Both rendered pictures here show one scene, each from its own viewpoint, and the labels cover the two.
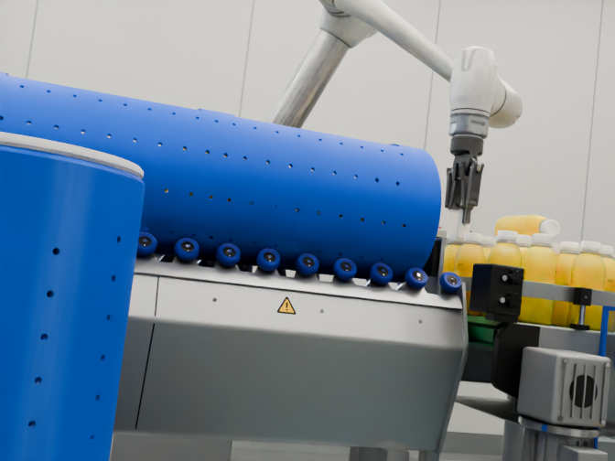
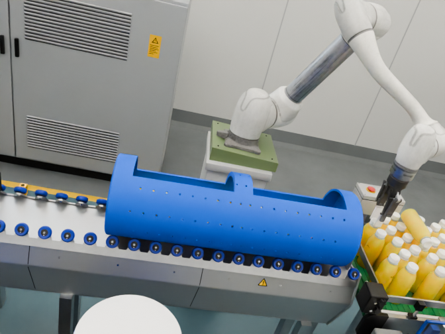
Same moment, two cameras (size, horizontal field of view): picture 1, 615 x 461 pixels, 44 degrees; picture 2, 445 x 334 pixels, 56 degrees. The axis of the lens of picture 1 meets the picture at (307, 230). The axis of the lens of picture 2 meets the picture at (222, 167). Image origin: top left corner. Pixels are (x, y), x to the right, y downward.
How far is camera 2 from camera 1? 112 cm
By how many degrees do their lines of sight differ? 36
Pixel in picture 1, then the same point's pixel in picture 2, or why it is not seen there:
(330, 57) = (342, 56)
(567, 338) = (402, 321)
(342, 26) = not seen: hidden behind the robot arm
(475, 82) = (414, 156)
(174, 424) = (206, 307)
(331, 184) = (296, 242)
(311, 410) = (269, 309)
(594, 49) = not seen: outside the picture
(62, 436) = not seen: outside the picture
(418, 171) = (349, 233)
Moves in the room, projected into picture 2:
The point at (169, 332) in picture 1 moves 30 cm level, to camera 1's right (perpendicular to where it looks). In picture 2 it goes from (205, 289) to (283, 318)
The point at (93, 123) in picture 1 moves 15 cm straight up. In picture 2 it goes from (175, 213) to (183, 175)
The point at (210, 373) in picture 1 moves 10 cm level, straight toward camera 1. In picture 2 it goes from (224, 299) to (219, 320)
